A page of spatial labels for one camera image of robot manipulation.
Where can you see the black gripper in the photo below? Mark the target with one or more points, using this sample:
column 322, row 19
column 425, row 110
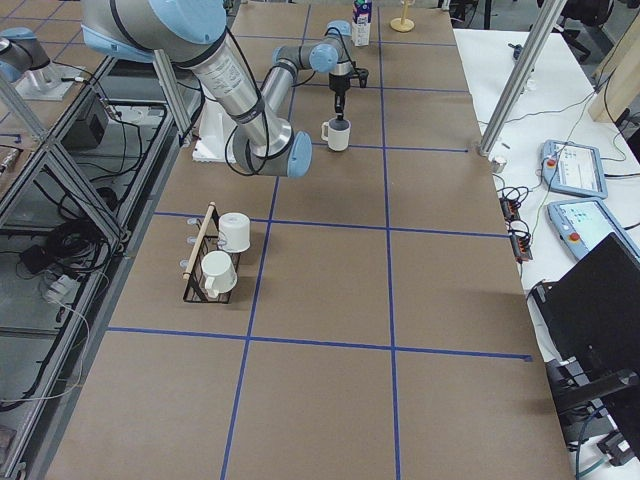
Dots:
column 339, row 84

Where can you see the white HOME mug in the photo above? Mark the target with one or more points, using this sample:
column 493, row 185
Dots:
column 336, row 134

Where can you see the milk carton blue white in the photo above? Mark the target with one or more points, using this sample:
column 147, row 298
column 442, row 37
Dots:
column 361, row 22

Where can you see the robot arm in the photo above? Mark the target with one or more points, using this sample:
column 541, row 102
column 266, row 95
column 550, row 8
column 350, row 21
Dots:
column 194, row 35
column 25, row 63

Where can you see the white cup on rack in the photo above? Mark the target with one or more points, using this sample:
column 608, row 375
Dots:
column 234, row 232

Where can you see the wooden mug tree stand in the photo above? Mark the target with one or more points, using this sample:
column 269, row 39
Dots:
column 403, row 23

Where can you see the small metal cylinder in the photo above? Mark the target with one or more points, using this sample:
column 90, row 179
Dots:
column 498, row 164

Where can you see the white ribbed mug on rack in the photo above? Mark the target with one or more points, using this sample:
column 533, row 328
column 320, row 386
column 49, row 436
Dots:
column 219, row 273

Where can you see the upper teach pendant tablet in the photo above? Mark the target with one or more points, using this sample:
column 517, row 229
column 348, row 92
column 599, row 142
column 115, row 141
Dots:
column 573, row 169

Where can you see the teach pendant tablet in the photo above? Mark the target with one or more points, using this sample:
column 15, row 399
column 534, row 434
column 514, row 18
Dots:
column 582, row 224
column 573, row 169

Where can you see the lower teach pendant tablet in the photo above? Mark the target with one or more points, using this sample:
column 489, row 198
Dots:
column 582, row 224

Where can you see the black laptop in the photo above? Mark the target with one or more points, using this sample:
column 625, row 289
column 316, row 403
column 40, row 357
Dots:
column 593, row 316

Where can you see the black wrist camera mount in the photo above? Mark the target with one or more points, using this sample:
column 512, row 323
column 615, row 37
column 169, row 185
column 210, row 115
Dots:
column 360, row 75

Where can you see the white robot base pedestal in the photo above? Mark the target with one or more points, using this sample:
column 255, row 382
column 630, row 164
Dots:
column 215, row 129

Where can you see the black cable hub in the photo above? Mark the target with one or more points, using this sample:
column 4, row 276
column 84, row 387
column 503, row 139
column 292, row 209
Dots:
column 517, row 229

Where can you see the aluminium frame post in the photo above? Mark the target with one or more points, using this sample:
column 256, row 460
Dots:
column 532, row 48

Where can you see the black wire cup rack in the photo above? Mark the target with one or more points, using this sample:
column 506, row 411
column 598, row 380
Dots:
column 205, row 241

